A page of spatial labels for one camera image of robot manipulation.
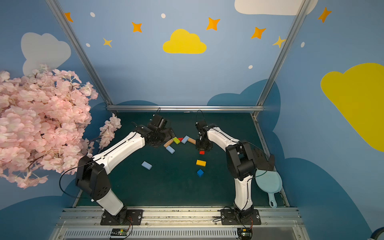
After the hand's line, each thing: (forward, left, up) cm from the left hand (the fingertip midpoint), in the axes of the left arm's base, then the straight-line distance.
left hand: (169, 135), depth 87 cm
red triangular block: (+8, -5, -16) cm, 18 cm away
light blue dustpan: (-22, -58, -11) cm, 63 cm away
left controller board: (-46, +21, -18) cm, 54 cm away
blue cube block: (-17, -19, -15) cm, 29 cm away
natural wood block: (+7, -13, -16) cm, 22 cm away
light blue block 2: (0, +1, -17) cm, 17 cm away
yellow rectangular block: (-10, -20, -16) cm, 27 cm away
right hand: (-1, -20, -13) cm, 24 cm away
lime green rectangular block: (+7, -2, -16) cm, 18 cm away
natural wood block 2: (+4, +3, -14) cm, 15 cm away
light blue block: (+8, -8, -16) cm, 20 cm away
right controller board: (-45, -41, -19) cm, 64 cm away
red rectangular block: (-4, -20, -12) cm, 24 cm away
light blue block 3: (-12, +15, -17) cm, 25 cm away
